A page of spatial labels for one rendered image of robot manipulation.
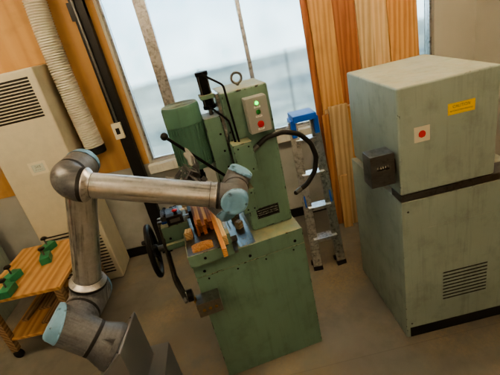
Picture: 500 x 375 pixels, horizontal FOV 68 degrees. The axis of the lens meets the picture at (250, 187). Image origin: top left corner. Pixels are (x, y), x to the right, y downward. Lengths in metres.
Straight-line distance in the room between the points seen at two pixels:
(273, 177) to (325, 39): 1.50
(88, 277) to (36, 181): 1.69
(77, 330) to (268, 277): 0.92
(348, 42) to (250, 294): 2.05
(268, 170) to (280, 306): 0.76
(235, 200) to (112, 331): 0.75
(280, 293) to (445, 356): 0.92
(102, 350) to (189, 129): 0.97
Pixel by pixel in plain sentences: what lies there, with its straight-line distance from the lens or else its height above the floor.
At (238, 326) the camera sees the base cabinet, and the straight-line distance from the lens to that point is 2.12.
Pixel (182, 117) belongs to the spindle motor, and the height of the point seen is 1.46.
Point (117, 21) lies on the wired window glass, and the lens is 3.19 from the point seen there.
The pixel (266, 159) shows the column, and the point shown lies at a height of 1.16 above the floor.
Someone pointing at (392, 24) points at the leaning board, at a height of 1.51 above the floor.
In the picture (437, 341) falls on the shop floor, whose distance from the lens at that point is 2.42.
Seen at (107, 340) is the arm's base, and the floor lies 0.81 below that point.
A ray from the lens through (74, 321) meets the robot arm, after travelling 1.62.
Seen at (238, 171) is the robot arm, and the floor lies 1.32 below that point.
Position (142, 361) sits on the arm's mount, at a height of 0.63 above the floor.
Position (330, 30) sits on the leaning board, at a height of 1.57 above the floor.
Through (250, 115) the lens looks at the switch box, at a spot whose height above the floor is 1.41.
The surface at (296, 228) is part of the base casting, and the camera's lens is 1.89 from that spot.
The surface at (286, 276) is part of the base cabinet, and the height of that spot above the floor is 0.54.
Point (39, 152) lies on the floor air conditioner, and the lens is 3.15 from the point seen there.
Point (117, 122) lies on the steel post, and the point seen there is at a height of 1.27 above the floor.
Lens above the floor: 1.80
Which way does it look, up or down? 24 degrees down
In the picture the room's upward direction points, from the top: 13 degrees counter-clockwise
